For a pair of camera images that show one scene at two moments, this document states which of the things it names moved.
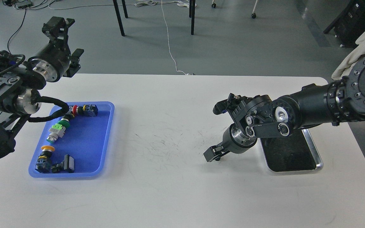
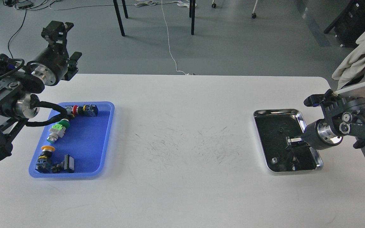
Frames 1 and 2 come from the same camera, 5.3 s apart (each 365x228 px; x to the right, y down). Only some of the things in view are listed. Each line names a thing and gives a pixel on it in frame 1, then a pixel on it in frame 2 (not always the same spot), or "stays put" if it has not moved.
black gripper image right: (233, 141) to (320, 134)
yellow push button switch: (43, 164) stays put
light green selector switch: (57, 131) stays put
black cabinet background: (357, 15) stays put
